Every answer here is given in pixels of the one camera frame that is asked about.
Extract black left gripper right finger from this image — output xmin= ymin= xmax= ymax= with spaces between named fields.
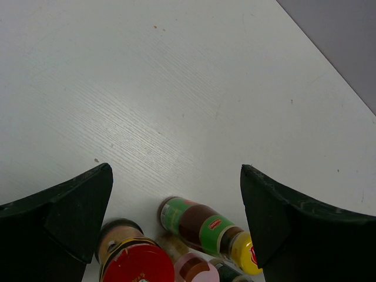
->
xmin=240 ymin=164 xmax=375 ymax=281

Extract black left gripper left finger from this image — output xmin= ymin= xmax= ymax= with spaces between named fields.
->
xmin=1 ymin=163 xmax=113 ymax=281

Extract red-lid sauce jar yellow label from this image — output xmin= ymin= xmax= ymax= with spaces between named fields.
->
xmin=95 ymin=218 xmax=175 ymax=282

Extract black-cap pepper shaker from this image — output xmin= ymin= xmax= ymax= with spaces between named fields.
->
xmin=209 ymin=258 xmax=253 ymax=282

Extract green-label sauce bottle yellow cap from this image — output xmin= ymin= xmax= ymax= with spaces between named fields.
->
xmin=157 ymin=196 xmax=263 ymax=276

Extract pink-cap seasoning bottle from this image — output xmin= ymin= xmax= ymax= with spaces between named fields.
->
xmin=157 ymin=234 xmax=220 ymax=282

